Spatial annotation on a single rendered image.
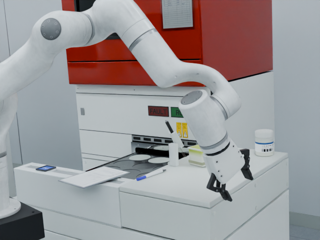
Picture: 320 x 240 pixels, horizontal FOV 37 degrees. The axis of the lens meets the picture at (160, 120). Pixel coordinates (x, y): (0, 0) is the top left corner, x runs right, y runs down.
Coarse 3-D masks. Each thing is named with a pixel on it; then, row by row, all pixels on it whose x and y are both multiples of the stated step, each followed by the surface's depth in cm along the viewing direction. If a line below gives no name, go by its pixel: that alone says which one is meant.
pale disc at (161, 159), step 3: (150, 159) 213; (153, 159) 213; (156, 159) 212; (159, 159) 212; (162, 159) 212; (165, 159) 211; (168, 159) 211; (153, 162) 207; (156, 162) 207; (159, 162) 206; (162, 162) 206
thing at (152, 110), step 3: (150, 108) 222; (153, 108) 221; (156, 108) 220; (159, 108) 219; (162, 108) 218; (165, 108) 217; (150, 111) 222; (153, 111) 221; (156, 111) 220; (159, 111) 219; (162, 111) 218; (165, 111) 217; (150, 114) 223; (153, 114) 222; (156, 114) 221; (159, 114) 220; (162, 114) 219; (165, 114) 218
